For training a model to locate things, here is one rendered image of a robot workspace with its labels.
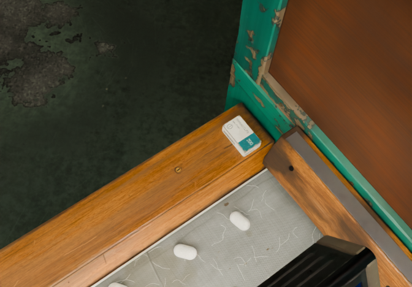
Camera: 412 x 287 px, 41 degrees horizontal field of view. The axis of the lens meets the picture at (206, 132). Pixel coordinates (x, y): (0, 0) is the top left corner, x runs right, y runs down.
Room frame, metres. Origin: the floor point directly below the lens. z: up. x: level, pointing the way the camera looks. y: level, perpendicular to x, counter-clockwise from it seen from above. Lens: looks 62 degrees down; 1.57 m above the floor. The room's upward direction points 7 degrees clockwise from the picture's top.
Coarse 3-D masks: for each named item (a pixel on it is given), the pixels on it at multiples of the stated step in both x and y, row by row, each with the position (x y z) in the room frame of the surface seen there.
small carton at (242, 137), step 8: (232, 120) 0.44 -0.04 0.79; (240, 120) 0.45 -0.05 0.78; (224, 128) 0.43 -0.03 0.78; (232, 128) 0.43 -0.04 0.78; (240, 128) 0.43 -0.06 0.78; (248, 128) 0.43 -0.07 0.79; (232, 136) 0.41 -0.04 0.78; (240, 136) 0.42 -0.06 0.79; (248, 136) 0.42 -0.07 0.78; (256, 136) 0.42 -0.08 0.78; (240, 144) 0.40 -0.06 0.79; (248, 144) 0.40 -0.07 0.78; (256, 144) 0.40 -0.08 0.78; (240, 152) 0.39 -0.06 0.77; (248, 152) 0.39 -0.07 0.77
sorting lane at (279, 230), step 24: (240, 192) 0.34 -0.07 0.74; (264, 192) 0.34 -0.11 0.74; (216, 216) 0.29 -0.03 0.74; (264, 216) 0.30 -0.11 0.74; (288, 216) 0.30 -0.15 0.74; (168, 240) 0.24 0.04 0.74; (192, 240) 0.25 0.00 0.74; (216, 240) 0.25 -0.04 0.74; (240, 240) 0.26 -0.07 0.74; (264, 240) 0.26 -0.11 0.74; (288, 240) 0.27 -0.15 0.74; (312, 240) 0.27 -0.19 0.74; (144, 264) 0.20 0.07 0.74; (168, 264) 0.21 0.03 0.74; (192, 264) 0.21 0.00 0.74; (216, 264) 0.21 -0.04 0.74; (240, 264) 0.22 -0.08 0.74; (264, 264) 0.22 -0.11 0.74
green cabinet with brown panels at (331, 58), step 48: (288, 0) 0.49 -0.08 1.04; (336, 0) 0.44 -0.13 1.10; (384, 0) 0.40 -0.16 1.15; (240, 48) 0.52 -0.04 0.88; (288, 48) 0.47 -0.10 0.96; (336, 48) 0.42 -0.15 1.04; (384, 48) 0.38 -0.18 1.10; (288, 96) 0.45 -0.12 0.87; (336, 96) 0.40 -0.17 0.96; (384, 96) 0.36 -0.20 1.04; (336, 144) 0.37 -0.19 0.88; (384, 144) 0.33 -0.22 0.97; (384, 192) 0.30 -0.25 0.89
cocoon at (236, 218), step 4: (232, 212) 0.30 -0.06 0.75; (236, 212) 0.30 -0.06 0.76; (232, 216) 0.29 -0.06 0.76; (236, 216) 0.29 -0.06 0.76; (240, 216) 0.29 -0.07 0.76; (244, 216) 0.29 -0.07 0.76; (232, 220) 0.28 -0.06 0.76; (236, 220) 0.28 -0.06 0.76; (240, 220) 0.28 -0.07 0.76; (244, 220) 0.28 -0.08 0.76; (248, 220) 0.29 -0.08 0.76; (236, 224) 0.28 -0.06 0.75; (240, 224) 0.28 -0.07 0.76; (244, 224) 0.28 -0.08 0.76; (248, 224) 0.28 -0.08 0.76; (240, 228) 0.27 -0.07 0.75; (244, 228) 0.27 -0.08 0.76; (248, 228) 0.27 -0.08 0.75
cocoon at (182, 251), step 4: (180, 244) 0.23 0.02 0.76; (176, 248) 0.23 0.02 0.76; (180, 248) 0.23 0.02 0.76; (184, 248) 0.23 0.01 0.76; (188, 248) 0.23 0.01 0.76; (192, 248) 0.23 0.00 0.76; (176, 252) 0.22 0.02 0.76; (180, 252) 0.22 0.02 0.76; (184, 252) 0.22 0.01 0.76; (188, 252) 0.22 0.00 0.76; (192, 252) 0.22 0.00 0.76; (196, 252) 0.23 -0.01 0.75; (180, 256) 0.22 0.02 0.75; (184, 256) 0.22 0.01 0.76; (188, 256) 0.22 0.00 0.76; (192, 256) 0.22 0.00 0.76
